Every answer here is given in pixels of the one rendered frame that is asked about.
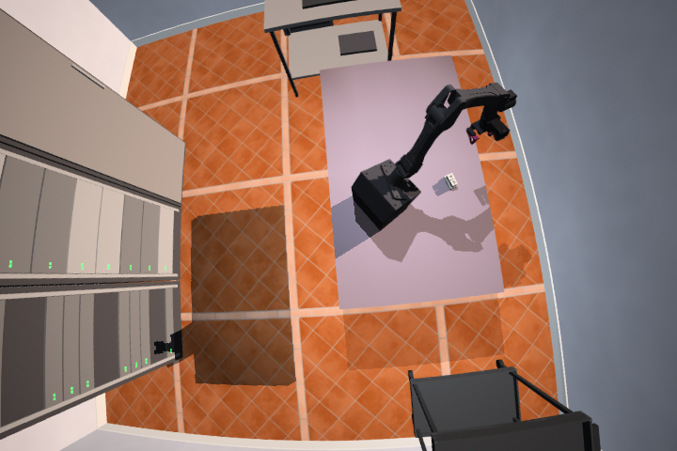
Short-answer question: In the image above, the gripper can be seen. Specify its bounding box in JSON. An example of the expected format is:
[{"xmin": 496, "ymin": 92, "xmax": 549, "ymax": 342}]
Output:
[{"xmin": 466, "ymin": 113, "xmax": 495, "ymax": 145}]

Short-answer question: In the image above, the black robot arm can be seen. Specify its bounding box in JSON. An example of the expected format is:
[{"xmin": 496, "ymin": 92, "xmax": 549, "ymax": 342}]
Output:
[{"xmin": 381, "ymin": 83, "xmax": 517, "ymax": 200}]

